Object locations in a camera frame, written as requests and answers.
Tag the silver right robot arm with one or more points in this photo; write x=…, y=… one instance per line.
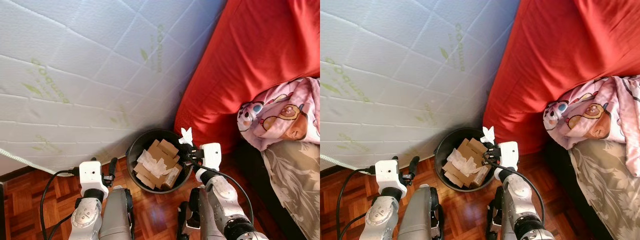
x=520, y=195
x=220, y=192

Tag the grey right robot leg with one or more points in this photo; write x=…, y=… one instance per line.
x=500, y=220
x=207, y=225

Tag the black round waste bin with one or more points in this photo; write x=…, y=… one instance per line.
x=132, y=150
x=441, y=150

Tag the grey left robot leg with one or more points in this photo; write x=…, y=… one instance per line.
x=116, y=215
x=420, y=215

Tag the bed with beige floral sheet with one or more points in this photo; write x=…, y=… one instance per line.
x=605, y=180
x=295, y=180

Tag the pink princess print pillow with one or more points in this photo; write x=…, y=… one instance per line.
x=280, y=115
x=590, y=112

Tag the large red covered mattress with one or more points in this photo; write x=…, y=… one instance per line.
x=565, y=50
x=260, y=50

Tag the white paper towel wad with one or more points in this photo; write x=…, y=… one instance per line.
x=457, y=160
x=150, y=161

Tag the white tissue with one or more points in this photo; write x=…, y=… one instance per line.
x=488, y=134
x=186, y=135

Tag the brown cardboard piece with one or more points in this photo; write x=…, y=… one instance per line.
x=169, y=148
x=454, y=175
x=477, y=147
x=172, y=177
x=480, y=176
x=145, y=176

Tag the grey robot leg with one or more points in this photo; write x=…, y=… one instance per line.
x=420, y=215
x=500, y=220
x=207, y=225
x=116, y=215

